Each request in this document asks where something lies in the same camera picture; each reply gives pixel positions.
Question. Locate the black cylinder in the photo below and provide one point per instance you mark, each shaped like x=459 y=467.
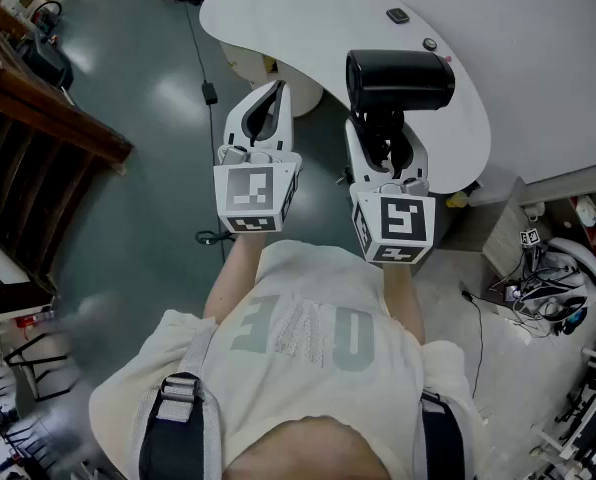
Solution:
x=403 y=78

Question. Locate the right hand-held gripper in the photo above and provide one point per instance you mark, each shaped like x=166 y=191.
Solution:
x=400 y=223

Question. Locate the dark wooden bed frame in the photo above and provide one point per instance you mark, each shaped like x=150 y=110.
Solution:
x=38 y=133

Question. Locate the small black rectangular device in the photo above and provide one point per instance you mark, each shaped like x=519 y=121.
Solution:
x=398 y=16

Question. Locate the white metal rack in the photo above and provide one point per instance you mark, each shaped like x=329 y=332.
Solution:
x=593 y=418

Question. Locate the black power adapter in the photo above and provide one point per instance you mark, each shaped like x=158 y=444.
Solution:
x=209 y=93

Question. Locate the person's right forearm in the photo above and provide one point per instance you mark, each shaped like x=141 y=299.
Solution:
x=403 y=303

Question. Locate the black bag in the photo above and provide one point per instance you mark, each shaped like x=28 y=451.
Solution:
x=45 y=63

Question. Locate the white rounded helmet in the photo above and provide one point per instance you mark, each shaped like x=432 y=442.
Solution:
x=580 y=260

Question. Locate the yellow toy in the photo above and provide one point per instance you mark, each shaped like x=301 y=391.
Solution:
x=458 y=200

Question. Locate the idle hand-held gripper device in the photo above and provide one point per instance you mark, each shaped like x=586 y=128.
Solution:
x=530 y=238

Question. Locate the person's white printed shirt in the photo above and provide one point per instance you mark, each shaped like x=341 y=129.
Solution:
x=303 y=378

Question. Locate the light wooden cabinet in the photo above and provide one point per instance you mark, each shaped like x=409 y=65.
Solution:
x=505 y=233

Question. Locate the black metal chair frame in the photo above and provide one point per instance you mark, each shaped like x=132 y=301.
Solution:
x=38 y=368

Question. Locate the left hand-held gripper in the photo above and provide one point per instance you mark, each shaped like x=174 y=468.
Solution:
x=248 y=188

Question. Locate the person's left forearm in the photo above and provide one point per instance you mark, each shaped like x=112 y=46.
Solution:
x=228 y=283

